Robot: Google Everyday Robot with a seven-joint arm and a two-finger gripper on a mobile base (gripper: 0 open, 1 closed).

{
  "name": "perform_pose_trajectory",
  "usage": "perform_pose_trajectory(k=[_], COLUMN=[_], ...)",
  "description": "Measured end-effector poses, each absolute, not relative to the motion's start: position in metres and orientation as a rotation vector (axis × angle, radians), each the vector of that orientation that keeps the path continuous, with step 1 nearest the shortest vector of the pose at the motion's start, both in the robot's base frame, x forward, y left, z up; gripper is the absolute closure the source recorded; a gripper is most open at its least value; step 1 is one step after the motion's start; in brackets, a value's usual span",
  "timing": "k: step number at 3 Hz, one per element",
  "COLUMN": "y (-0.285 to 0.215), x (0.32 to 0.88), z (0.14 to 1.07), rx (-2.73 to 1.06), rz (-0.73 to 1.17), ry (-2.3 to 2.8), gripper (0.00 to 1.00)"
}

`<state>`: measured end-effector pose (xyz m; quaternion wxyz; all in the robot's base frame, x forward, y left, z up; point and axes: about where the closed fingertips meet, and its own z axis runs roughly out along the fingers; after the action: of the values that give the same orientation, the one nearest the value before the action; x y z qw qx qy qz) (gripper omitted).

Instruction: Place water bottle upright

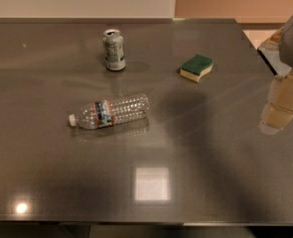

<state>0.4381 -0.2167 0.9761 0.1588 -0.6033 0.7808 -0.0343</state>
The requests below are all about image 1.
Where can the clear plastic water bottle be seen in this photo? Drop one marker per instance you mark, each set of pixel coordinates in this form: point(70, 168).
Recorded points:
point(107, 113)

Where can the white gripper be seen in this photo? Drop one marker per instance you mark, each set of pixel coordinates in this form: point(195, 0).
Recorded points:
point(278, 111)

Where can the green and white soda can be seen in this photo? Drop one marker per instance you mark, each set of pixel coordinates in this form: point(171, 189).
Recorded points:
point(113, 43)

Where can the green and yellow sponge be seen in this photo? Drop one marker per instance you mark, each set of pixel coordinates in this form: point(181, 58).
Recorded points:
point(196, 68)

